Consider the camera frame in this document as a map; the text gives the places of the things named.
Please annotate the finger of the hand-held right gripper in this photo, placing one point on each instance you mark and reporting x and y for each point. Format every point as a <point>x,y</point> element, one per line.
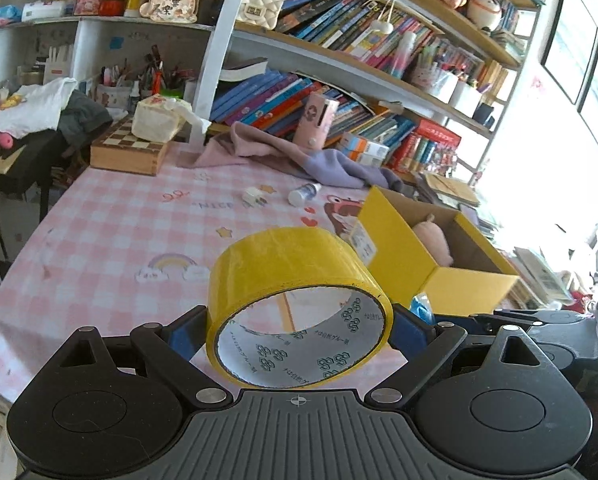
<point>504,316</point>

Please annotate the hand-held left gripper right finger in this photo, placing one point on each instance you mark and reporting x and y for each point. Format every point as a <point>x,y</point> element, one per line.
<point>414,331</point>

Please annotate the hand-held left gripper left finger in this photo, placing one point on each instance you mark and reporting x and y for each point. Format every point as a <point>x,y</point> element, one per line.
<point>184,335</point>

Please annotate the light blue plastic wrapper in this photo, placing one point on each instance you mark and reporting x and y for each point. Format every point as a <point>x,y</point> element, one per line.
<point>421,306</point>

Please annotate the yellow cardboard box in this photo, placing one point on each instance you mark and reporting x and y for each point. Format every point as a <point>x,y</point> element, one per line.
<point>404,245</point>

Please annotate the pink plush toy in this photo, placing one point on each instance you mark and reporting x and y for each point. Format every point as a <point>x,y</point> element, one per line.
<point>434,240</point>

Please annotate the yellow tape roll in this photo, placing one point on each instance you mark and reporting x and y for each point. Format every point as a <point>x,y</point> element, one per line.
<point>279,265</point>

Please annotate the white charger plug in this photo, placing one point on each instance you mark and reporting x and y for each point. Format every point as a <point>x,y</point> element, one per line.
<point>251,196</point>

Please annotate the stack of papers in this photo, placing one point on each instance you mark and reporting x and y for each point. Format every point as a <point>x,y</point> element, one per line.
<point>539,272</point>

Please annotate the pink checked tablecloth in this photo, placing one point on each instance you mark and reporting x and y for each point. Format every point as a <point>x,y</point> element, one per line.
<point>109,240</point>

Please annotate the brown kraft notebook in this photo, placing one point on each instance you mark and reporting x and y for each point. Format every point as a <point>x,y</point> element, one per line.
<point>449,190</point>

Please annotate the small white-capped bottle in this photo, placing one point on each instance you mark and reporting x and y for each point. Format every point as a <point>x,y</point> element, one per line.
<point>304,193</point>

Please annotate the purple cloth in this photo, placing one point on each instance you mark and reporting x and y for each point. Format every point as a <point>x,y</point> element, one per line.
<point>339,170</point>

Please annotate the orange and white carton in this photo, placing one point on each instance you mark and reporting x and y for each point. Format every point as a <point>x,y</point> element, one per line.
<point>371,146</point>
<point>359,157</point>

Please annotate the red boxed book set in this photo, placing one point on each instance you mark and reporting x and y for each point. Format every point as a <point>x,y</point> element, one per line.
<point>424,145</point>

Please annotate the wooden chessboard box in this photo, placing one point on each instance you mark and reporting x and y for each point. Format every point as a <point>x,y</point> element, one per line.
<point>129,152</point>

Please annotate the pink cloth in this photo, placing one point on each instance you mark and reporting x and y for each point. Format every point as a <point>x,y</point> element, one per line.
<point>249,145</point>

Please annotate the dark cup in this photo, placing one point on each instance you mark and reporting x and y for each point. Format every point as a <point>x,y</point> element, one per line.
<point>485,115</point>

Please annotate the cream tissue box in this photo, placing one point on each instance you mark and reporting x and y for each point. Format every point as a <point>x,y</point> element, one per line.
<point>154,117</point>

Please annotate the white pen box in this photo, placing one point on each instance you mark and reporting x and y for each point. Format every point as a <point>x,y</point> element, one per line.
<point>466,97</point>

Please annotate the pink handheld device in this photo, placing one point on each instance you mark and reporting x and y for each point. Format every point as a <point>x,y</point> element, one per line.
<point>315,120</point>

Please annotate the dark grey garment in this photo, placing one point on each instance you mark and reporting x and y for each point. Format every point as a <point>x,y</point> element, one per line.
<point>86,120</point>

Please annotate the black stool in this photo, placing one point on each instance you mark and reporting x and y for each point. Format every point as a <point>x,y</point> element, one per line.
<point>14,165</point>

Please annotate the clear cup of pens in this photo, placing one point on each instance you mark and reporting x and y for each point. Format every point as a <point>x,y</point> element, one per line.
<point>431,77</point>

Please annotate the row of colourful books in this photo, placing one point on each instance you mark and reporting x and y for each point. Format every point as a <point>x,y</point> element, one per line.
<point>279,100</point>

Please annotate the holder of brushes and pens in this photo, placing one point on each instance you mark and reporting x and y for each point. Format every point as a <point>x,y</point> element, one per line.
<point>144,82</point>

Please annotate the white printed t-shirt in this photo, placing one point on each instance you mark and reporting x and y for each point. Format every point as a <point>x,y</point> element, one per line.
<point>34,107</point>

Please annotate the pastel gradient bottle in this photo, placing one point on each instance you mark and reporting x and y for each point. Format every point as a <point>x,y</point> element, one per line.
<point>403,55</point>

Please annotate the white bunny-ear holder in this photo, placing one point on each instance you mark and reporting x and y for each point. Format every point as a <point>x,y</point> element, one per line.
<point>59,67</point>

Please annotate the white bookshelf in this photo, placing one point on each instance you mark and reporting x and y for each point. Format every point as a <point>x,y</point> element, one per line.
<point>144,35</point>

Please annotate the panda plush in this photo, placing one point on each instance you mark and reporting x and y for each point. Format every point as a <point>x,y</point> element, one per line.
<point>484,12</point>

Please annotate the row of tall shelf books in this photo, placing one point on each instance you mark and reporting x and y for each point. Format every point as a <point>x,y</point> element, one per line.
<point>359,25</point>

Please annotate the white quilted handbag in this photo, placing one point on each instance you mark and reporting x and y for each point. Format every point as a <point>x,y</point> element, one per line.
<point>258,7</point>

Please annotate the white tissue pack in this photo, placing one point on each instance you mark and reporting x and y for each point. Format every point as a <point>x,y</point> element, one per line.
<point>44,11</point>

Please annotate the white upright post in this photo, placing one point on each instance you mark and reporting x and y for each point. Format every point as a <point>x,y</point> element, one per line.
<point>224,35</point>

